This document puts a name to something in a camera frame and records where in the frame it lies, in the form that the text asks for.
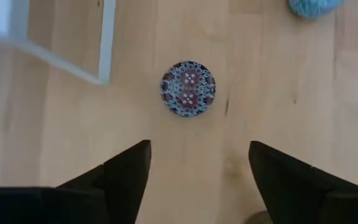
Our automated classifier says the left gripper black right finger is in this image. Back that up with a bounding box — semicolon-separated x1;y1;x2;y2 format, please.
248;141;358;224

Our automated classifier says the patterned red blue ball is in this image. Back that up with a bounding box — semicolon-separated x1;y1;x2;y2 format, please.
160;60;216;118

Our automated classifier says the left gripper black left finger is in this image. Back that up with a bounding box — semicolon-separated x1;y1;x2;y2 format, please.
0;139;152;224

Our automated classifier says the white perforated metal shelf riser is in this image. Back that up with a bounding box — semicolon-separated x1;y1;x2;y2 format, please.
0;0;117;86

